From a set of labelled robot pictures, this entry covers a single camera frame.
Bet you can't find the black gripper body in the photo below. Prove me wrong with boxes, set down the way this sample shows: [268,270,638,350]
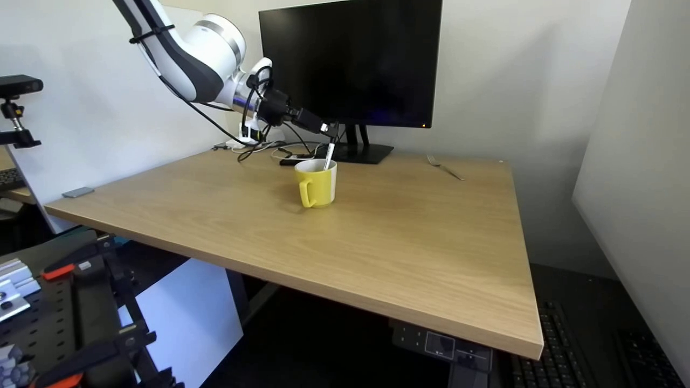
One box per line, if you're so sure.
[255,85,297,130]

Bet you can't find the yellow mug with white inside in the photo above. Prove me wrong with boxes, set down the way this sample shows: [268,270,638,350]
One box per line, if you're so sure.
[294,158,339,212]

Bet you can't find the black monitor stand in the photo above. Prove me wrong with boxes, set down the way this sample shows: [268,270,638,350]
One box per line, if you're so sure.
[314,124,398,166]

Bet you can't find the black computer monitor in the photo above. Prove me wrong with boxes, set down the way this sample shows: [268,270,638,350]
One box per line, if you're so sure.
[258,0,444,131]

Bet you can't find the white foam board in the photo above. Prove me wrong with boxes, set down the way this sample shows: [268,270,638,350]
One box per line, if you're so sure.
[0,0,231,236]
[571,0,690,388]

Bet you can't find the small grey flat block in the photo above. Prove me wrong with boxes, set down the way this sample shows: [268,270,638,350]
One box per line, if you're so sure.
[61,185,98,201]

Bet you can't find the white panel under desk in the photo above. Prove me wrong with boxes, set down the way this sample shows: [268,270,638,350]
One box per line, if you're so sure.
[116,258,246,388]

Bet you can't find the desk height control panel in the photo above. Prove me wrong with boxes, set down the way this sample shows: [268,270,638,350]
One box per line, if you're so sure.
[390,320,499,375]

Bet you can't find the black perforated metal rack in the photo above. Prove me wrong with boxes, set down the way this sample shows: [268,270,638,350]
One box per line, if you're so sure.
[0,226,186,388]

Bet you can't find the silver aluminium profiles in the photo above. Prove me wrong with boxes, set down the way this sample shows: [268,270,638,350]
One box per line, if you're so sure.
[0,258,43,323]

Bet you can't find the computer keyboard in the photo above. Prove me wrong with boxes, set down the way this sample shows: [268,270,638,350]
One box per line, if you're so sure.
[508,300,603,388]

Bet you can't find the grey metal parts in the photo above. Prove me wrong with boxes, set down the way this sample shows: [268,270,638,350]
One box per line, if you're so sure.
[0,343,35,388]

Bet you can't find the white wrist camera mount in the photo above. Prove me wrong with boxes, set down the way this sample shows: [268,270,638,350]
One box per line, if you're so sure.
[240,103,266,144]

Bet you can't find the thick black cable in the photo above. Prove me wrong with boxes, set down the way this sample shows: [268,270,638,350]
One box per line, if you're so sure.
[236,122,319,164]

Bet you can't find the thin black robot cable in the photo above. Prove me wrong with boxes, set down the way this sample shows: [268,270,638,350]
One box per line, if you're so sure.
[158,72,264,149]

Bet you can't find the black camera on tripod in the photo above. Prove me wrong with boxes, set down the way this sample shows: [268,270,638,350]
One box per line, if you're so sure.
[0,73,46,152]

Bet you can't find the orange handled black clamp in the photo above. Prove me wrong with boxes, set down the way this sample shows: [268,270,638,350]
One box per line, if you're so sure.
[39,258,107,286]
[31,328,159,388]

